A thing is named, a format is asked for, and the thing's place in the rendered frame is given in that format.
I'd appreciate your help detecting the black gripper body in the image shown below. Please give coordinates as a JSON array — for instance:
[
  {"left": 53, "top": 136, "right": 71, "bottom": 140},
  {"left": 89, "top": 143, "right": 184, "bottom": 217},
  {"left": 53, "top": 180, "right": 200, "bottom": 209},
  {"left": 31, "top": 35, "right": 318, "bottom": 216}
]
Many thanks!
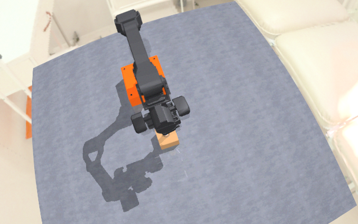
[{"left": 131, "top": 96, "right": 190, "bottom": 133}]

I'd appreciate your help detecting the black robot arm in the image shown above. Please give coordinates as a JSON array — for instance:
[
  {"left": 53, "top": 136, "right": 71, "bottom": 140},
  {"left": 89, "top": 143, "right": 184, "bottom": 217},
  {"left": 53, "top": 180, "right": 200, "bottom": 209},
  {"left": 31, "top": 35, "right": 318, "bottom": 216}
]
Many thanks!
[{"left": 114, "top": 9, "right": 181, "bottom": 136}]

